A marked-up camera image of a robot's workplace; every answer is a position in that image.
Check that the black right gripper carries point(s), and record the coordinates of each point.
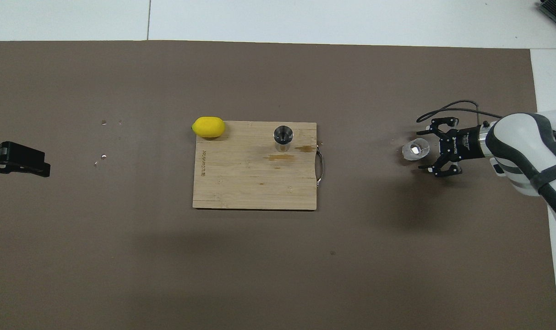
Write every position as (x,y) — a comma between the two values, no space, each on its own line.
(463,144)

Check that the clear glass cup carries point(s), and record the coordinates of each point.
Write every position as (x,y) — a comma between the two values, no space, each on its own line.
(413,150)

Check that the steel double jigger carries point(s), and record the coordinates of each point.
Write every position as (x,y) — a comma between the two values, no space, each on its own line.
(283,144)

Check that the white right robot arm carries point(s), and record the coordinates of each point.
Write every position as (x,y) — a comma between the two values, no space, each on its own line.
(525,151)

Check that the yellow lemon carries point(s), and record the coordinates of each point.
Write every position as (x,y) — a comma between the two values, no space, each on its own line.
(208,127)

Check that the bamboo cutting board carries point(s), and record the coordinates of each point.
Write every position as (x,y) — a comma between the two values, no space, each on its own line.
(250,183)

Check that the brown table mat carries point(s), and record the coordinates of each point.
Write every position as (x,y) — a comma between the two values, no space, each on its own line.
(259,275)

